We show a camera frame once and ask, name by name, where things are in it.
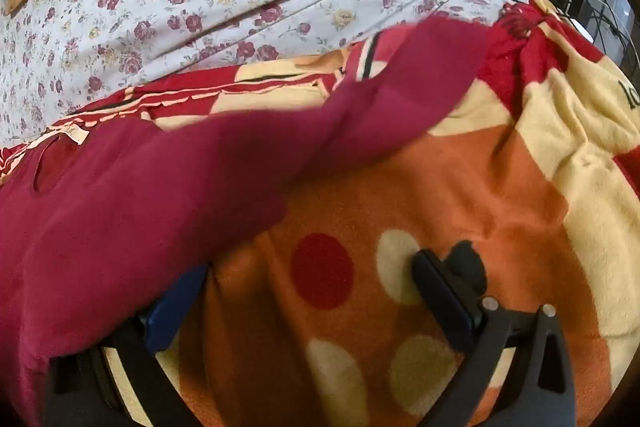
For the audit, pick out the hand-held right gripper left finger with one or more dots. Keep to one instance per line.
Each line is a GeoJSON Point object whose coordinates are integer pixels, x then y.
{"type": "Point", "coordinates": [176, 307]}

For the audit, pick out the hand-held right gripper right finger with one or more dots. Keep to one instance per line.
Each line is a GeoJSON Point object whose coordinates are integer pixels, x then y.
{"type": "Point", "coordinates": [444, 292]}

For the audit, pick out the maroon knit garment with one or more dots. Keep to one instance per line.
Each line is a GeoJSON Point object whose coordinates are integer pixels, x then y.
{"type": "Point", "coordinates": [150, 207]}

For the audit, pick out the orange red cream printed blanket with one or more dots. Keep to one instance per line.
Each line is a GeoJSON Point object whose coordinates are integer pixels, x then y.
{"type": "Point", "coordinates": [450, 187]}

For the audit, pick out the black power strip with plugs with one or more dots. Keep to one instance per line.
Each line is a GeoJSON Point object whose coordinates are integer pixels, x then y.
{"type": "Point", "coordinates": [567, 2]}

